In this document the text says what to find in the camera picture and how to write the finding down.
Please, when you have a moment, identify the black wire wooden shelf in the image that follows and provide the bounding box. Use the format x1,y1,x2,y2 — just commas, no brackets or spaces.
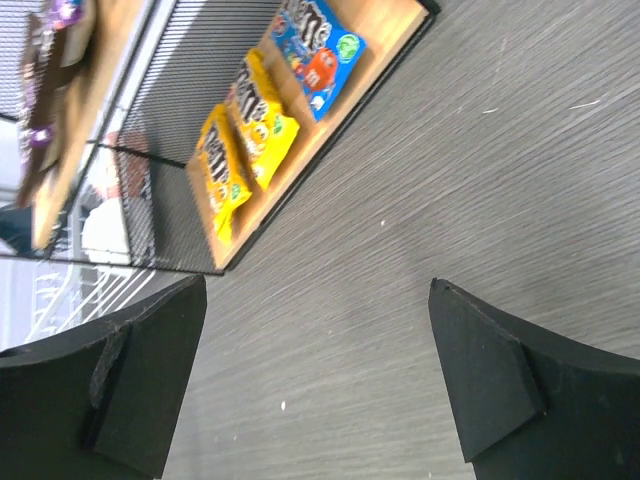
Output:
0,0,442,277

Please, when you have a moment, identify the yellow candy bag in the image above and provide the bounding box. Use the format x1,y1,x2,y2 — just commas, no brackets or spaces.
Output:
196,104,252,246
227,47,300,191

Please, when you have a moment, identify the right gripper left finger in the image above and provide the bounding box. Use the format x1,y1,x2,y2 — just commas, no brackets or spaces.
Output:
1,275,207,479

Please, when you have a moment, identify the purple candy bag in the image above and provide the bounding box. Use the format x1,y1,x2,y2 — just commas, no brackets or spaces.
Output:
16,13,67,207
49,0,96,68

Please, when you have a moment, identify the dark blue plate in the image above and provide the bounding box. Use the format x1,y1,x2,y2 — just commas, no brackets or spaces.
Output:
1,205,34,258

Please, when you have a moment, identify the white ceramic bowl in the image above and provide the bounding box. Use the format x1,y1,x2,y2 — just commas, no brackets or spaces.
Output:
81,197,129,264

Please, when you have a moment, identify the twisted blue candy bag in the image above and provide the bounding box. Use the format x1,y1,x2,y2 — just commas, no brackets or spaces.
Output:
271,0,366,122

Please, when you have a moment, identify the pink ceramic bowl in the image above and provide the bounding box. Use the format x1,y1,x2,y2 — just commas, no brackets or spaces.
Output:
92,130,149,200

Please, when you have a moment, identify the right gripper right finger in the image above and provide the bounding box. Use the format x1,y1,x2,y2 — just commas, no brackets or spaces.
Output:
428,278,639,479

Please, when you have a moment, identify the white wire dish rack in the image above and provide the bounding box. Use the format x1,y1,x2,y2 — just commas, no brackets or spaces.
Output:
19,198,155,344

